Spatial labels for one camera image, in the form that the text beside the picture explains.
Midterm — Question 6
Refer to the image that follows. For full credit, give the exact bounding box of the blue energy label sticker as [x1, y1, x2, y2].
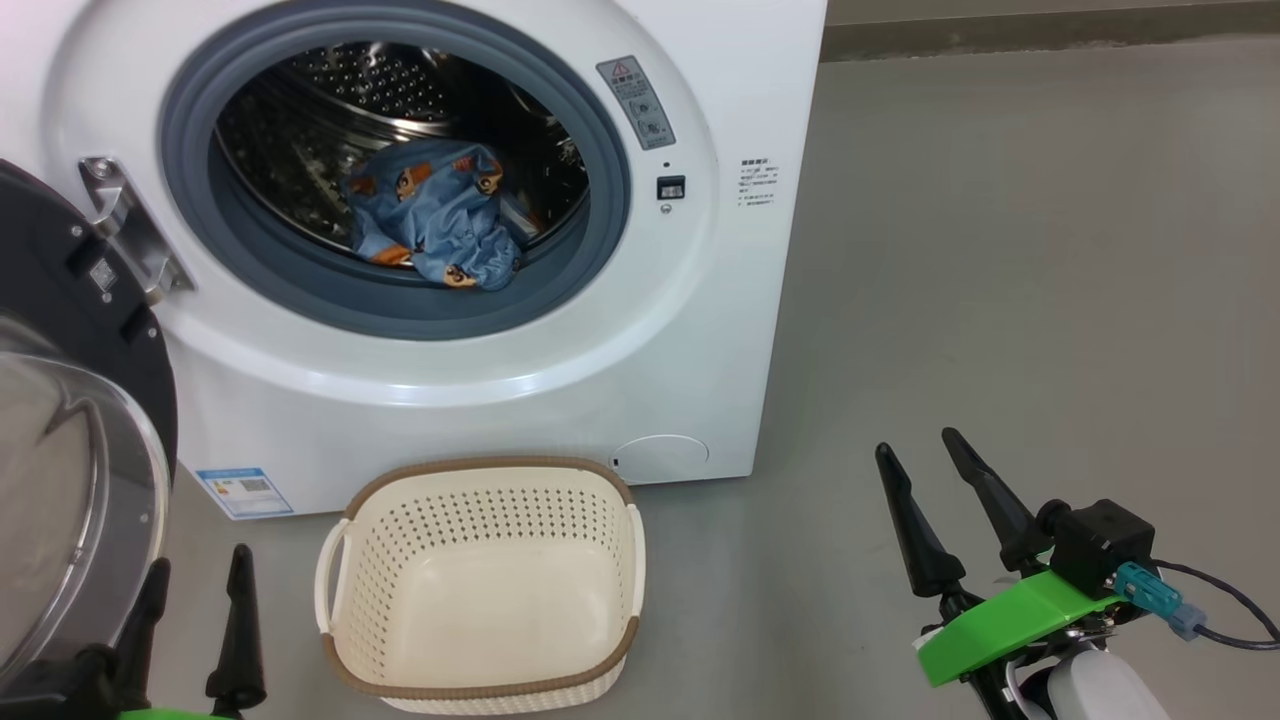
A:
[196, 467, 295, 521]

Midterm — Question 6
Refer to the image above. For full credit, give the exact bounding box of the cream perforated laundry basket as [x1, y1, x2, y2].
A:
[314, 457, 647, 715]

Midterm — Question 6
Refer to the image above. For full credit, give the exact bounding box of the teal cable connector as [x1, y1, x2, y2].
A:
[1113, 562, 1209, 641]

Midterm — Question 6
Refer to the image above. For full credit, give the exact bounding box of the perforated steel washer drum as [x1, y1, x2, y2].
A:
[215, 42, 591, 291]

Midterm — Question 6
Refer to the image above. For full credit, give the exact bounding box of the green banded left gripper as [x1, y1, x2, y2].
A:
[112, 544, 268, 720]

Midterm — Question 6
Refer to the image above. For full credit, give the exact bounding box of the silver metal door hinge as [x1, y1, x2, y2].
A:
[80, 157, 194, 301]

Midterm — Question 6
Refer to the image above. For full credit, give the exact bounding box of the grey rubber door gasket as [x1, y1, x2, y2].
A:
[160, 22, 633, 341]

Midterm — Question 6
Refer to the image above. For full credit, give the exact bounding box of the black glass washing machine door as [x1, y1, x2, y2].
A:
[0, 160, 179, 691]

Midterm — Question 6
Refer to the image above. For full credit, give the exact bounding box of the blue bear print garment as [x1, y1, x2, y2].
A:
[343, 140, 523, 291]

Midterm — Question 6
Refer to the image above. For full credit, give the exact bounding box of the round white filter cover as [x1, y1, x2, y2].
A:
[612, 434, 711, 484]

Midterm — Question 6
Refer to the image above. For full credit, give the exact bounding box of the grey warning sticker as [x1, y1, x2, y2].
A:
[597, 55, 677, 151]

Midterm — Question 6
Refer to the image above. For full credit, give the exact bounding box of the white front-load washing machine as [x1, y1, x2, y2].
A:
[0, 0, 829, 521]

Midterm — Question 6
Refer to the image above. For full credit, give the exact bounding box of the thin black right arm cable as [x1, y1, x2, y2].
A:
[1150, 560, 1280, 651]

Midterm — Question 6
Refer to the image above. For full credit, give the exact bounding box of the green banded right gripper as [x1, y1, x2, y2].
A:
[875, 427, 1126, 720]

